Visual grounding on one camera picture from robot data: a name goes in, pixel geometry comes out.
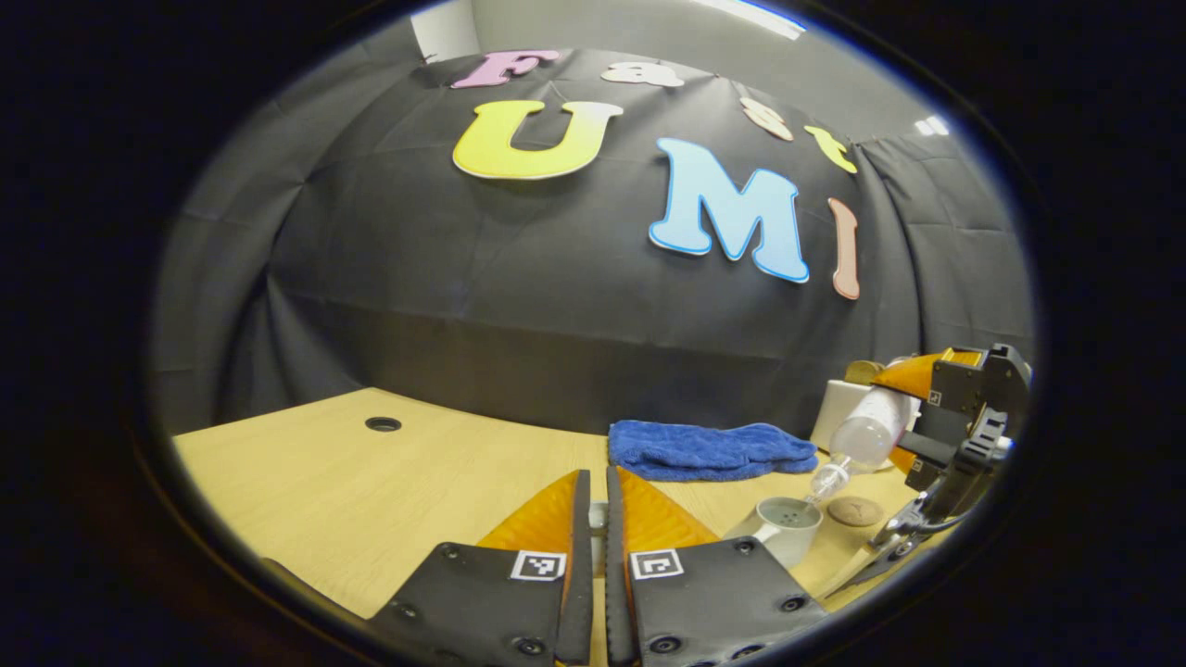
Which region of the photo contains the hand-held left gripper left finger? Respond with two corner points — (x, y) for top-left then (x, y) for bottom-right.
(369, 470), (594, 666)

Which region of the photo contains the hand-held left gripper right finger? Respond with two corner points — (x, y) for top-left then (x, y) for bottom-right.
(605, 466), (828, 666)

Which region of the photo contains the clear water bottle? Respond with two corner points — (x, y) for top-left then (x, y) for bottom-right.
(804, 387), (923, 506)

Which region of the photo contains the round brown coaster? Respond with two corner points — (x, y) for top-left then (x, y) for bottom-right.
(827, 497), (884, 527)

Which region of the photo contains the white teacup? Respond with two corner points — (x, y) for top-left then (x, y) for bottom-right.
(725, 497), (824, 569)

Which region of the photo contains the white toaster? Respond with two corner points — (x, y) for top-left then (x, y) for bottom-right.
(811, 378), (918, 455)

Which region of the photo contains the blue towel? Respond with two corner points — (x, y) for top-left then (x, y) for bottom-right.
(608, 420), (820, 483)

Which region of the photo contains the black backdrop cloth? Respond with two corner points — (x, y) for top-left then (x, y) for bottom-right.
(153, 46), (1034, 436)

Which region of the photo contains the long ceiling light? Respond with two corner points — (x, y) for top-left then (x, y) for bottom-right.
(704, 0), (807, 40)

